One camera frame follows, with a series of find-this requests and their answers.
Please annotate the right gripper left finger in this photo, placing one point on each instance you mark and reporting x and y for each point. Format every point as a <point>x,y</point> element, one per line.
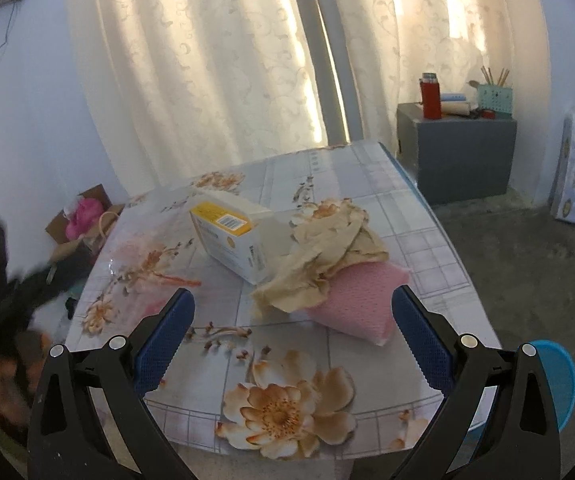
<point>65,437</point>

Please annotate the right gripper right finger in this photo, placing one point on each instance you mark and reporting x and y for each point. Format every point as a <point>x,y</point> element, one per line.
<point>520,438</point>

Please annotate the yellow white medicine box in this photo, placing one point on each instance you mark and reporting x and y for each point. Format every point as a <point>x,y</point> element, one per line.
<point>228,227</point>

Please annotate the brown paper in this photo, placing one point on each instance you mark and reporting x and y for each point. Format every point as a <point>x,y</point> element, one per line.
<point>331,236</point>

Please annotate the blue trash basket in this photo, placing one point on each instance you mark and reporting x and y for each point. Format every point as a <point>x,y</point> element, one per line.
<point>559,368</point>

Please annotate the cardboard box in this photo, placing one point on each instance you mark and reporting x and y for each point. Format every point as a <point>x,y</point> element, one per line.
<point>96,237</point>

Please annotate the pink plush item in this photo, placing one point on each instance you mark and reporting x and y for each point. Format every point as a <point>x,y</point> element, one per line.
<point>81,214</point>

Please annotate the floral tablecloth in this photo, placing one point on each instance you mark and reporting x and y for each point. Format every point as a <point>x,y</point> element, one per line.
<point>260,379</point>

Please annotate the blue tissue package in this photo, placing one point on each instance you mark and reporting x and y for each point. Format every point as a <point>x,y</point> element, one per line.
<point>563,203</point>

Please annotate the grey cabinet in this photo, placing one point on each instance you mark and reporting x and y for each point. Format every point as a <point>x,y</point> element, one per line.
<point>455,158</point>

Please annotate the white lace curtain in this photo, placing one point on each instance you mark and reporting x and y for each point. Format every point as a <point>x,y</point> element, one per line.
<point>182,87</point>

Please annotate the wooden rolling pin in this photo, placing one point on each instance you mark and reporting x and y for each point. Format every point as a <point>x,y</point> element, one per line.
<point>456,108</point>

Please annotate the teal utensil holder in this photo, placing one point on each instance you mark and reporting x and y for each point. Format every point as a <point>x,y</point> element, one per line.
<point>494,101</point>

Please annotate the red thermos bottle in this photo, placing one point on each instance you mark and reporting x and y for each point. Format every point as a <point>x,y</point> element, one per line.
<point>430,94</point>

